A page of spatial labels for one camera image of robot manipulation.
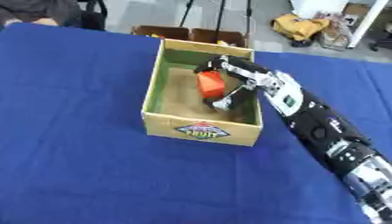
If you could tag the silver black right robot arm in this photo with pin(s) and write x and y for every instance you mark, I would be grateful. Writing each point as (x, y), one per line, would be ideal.
(316, 125)

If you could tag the brown cardboard box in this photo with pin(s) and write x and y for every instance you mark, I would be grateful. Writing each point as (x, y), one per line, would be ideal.
(218, 36)
(161, 31)

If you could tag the tan cardboard box green inside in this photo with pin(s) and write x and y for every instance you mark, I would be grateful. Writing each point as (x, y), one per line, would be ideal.
(201, 96)

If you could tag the person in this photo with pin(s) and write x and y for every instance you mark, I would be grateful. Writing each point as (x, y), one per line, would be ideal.
(35, 13)

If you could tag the clear plastic bag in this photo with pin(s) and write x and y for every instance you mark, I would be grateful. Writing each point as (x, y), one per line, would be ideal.
(334, 33)

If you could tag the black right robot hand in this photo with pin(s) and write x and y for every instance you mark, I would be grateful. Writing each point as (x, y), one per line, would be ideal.
(240, 67)

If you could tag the yellow bag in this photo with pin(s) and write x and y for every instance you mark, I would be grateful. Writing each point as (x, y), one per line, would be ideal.
(298, 26)

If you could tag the white table leg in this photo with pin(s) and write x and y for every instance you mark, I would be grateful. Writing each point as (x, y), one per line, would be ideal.
(368, 23)

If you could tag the black tripod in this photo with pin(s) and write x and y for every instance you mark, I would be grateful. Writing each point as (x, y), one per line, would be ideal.
(219, 17)

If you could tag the black chair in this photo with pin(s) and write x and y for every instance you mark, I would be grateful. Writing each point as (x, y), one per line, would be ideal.
(93, 16)

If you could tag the orange block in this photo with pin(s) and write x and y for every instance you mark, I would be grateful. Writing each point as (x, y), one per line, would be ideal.
(210, 84)

